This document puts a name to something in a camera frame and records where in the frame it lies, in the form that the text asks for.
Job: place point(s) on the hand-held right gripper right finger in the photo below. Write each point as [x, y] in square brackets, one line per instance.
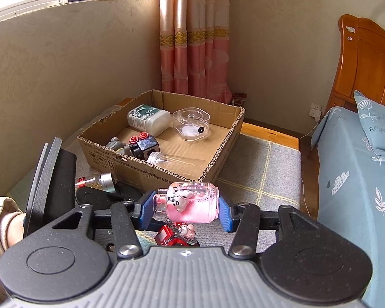
[226, 215]

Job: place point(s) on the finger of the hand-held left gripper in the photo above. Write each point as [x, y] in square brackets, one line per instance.
[126, 193]

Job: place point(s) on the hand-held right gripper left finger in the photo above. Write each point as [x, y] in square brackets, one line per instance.
[147, 210]

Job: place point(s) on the clear bottle of yellow capsules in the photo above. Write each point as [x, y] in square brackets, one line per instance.
[104, 181]

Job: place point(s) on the black toy train red wheels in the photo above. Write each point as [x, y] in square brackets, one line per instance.
[144, 147]

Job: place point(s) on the grey hippo toy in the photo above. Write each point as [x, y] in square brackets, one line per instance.
[115, 144]

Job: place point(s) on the small clear bottle white cap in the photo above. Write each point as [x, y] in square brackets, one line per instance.
[173, 161]

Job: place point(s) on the cardboard box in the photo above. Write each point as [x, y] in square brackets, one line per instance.
[218, 141]

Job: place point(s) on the green white cotton swab box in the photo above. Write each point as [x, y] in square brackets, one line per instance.
[147, 118]

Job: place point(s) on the clear plastic round container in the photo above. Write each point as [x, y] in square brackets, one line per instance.
[191, 125]

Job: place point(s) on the person's left forearm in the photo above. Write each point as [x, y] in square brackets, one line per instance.
[3, 218]

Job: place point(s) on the red toy fire truck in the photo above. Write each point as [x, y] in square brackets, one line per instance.
[166, 235]

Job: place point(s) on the dark red object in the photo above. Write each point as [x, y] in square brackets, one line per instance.
[239, 99]

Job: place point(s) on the blue leaf print bed sheet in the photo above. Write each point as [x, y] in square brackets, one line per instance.
[356, 199]

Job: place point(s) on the pink patterned curtain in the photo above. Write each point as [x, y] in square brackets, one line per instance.
[192, 38]

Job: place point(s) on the blue flower print pillow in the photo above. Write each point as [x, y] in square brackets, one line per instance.
[378, 125]

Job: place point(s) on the wooden bed headboard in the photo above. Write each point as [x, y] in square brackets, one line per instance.
[365, 64]

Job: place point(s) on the white wall socket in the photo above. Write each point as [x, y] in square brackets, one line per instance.
[315, 109]

